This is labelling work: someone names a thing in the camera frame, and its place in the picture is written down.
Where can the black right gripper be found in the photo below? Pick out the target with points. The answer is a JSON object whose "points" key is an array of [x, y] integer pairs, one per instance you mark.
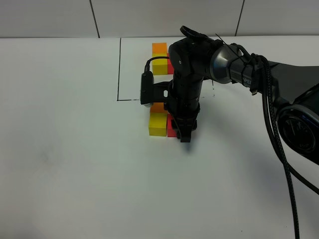
{"points": [[183, 104]]}

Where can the template yellow cube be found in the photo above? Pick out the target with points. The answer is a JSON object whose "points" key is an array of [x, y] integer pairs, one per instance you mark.
{"points": [[159, 66]]}

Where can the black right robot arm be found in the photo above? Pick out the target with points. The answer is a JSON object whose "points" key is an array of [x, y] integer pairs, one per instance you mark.
{"points": [[292, 92]]}

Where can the template red cube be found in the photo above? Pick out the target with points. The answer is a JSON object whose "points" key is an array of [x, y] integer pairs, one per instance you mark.
{"points": [[170, 69]]}

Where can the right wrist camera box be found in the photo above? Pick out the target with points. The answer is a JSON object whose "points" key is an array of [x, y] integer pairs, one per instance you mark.
{"points": [[147, 92]]}

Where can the template orange cube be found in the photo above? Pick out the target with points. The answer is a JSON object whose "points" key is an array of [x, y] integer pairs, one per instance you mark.
{"points": [[159, 49]]}

